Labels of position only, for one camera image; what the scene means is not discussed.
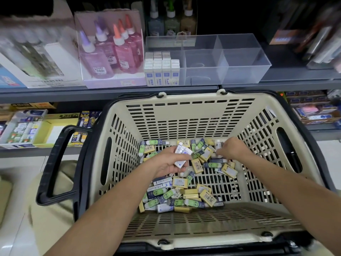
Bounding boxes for person's left hand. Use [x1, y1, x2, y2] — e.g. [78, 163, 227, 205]
[144, 145, 193, 180]

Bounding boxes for person's right hand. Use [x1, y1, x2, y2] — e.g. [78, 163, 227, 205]
[216, 137, 252, 164]

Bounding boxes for pile of erasers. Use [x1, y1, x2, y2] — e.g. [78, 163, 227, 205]
[137, 137, 239, 214]

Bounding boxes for beige shopping basket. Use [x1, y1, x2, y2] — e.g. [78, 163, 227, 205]
[36, 89, 336, 256]

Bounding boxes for grey store shelves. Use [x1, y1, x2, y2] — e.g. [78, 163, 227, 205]
[0, 0, 341, 158]

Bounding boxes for rows of white erasers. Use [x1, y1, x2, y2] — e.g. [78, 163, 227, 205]
[144, 50, 181, 87]

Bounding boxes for person's left forearm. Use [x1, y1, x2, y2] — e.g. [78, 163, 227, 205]
[45, 170, 166, 256]

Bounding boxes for person's right forearm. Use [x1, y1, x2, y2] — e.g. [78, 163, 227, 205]
[239, 153, 341, 256]

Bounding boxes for pink glue display box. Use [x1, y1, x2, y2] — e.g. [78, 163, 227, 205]
[75, 9, 147, 89]

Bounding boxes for yellow empty display box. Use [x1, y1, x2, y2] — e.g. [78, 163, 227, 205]
[32, 114, 81, 147]

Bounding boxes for white glue display box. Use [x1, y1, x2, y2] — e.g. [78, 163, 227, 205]
[0, 0, 83, 89]

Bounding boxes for white eraser display box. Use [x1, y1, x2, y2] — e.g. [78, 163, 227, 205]
[0, 108, 49, 150]

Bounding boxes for yellow plastic basket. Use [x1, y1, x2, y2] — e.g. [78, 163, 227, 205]
[0, 176, 14, 227]

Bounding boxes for clear plastic divider tray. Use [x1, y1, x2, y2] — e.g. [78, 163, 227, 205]
[145, 33, 272, 87]

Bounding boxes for dark blue yellow packets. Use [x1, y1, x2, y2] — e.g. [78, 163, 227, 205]
[69, 110, 99, 146]

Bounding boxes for pink glue bottle orange cap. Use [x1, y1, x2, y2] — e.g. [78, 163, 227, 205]
[118, 18, 144, 63]
[112, 24, 138, 74]
[124, 14, 146, 55]

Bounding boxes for pink glue bottle purple cap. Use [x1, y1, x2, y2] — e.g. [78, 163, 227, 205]
[79, 30, 114, 79]
[94, 18, 120, 68]

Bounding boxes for translucent glue bottle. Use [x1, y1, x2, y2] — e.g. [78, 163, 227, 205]
[164, 0, 180, 36]
[148, 0, 165, 36]
[179, 0, 197, 35]

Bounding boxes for row of clear glue bottles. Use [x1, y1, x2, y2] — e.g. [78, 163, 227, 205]
[0, 32, 65, 78]

